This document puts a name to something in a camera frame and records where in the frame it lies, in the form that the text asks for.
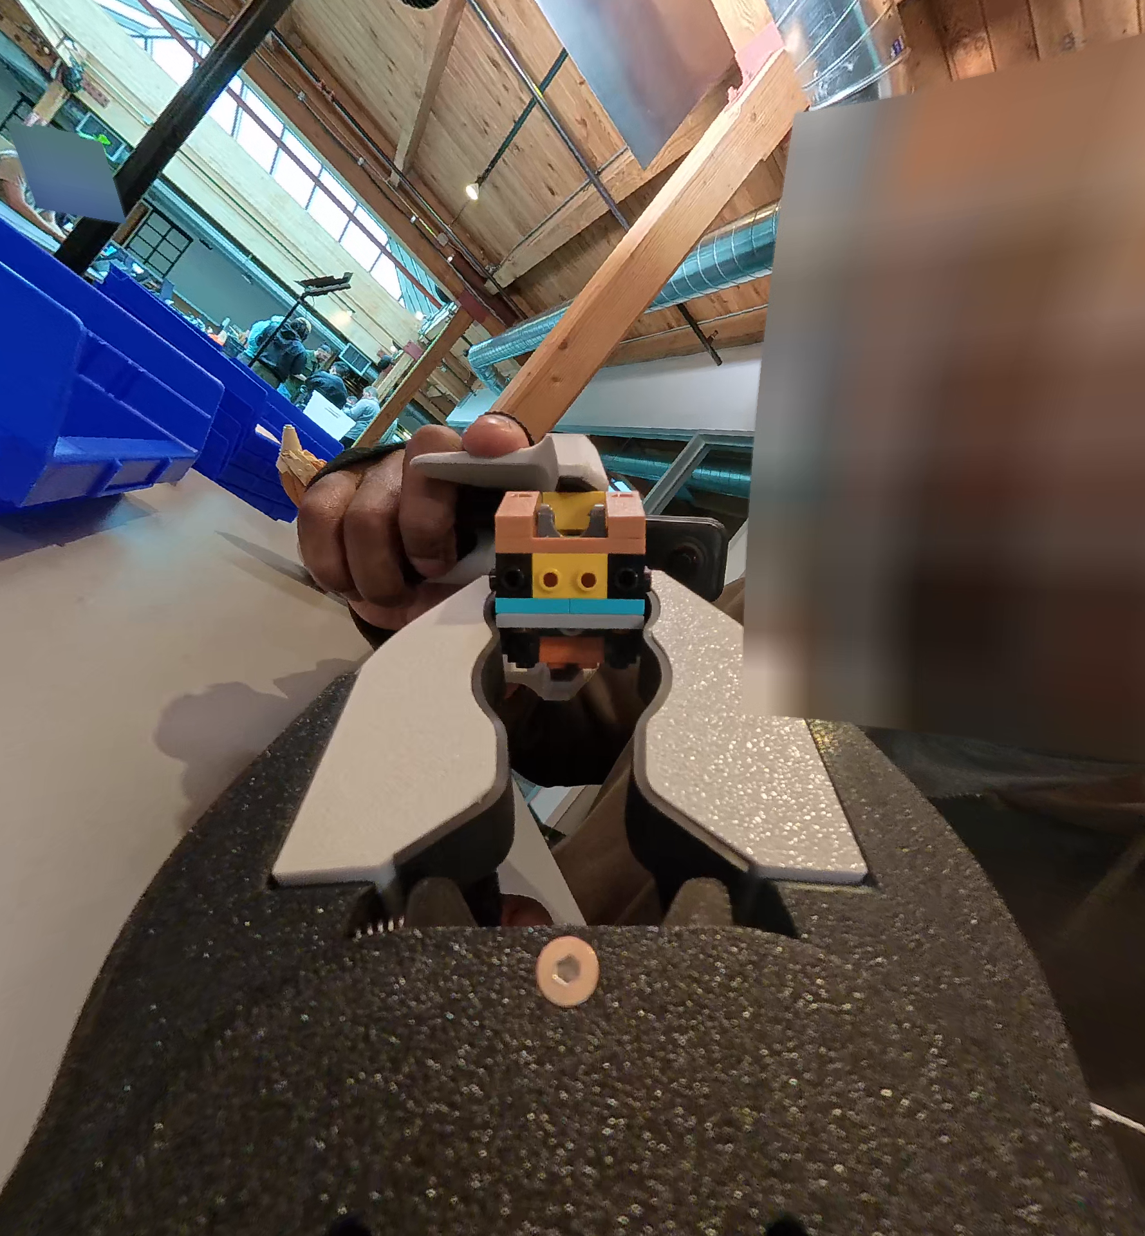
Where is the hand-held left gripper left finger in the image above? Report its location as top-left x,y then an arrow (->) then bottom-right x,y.
268,575 -> 513,899

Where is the grey desk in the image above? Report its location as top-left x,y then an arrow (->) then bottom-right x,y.
0,471 -> 592,1236

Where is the brown teal toy brick model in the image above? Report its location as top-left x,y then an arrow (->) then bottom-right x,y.
483,488 -> 653,703

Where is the black stand pole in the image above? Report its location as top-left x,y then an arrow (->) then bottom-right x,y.
53,0 -> 295,273

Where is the silver air duct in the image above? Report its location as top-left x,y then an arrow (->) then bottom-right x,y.
464,206 -> 782,392

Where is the person's right hand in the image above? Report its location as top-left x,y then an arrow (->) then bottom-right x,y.
297,411 -> 534,630

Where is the blue storage bin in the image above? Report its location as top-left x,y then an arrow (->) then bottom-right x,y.
0,174 -> 228,529
99,265 -> 344,522

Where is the black music stand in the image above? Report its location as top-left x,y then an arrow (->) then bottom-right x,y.
252,271 -> 355,373

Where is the wooden post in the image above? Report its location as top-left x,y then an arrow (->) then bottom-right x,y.
493,49 -> 811,438

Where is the tan toy figure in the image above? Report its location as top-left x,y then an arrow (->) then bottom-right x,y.
275,423 -> 330,505

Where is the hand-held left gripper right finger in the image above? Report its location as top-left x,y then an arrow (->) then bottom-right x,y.
626,570 -> 869,899

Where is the person's brown jacket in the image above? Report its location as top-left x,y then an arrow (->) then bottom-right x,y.
861,724 -> 1145,1170

